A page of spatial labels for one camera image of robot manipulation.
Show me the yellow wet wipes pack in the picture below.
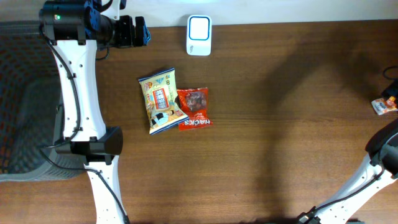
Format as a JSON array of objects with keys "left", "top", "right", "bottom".
[{"left": 138, "top": 68, "right": 189, "bottom": 135}]

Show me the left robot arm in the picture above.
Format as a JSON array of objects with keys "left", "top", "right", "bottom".
[{"left": 39, "top": 0, "right": 150, "bottom": 223}]

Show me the grey plastic mesh basket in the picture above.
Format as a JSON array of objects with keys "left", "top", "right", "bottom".
[{"left": 1, "top": 21, "right": 83, "bottom": 182}]

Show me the red snack bag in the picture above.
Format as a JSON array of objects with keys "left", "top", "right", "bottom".
[{"left": 177, "top": 88, "right": 213, "bottom": 131}]

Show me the orange tissue pack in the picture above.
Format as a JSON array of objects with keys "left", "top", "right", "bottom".
[{"left": 371, "top": 96, "right": 397, "bottom": 115}]

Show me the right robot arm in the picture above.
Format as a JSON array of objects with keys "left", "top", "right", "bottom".
[{"left": 296, "top": 119, "right": 397, "bottom": 224}]

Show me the white barcode scanner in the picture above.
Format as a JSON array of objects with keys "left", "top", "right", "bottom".
[{"left": 186, "top": 15, "right": 212, "bottom": 56}]

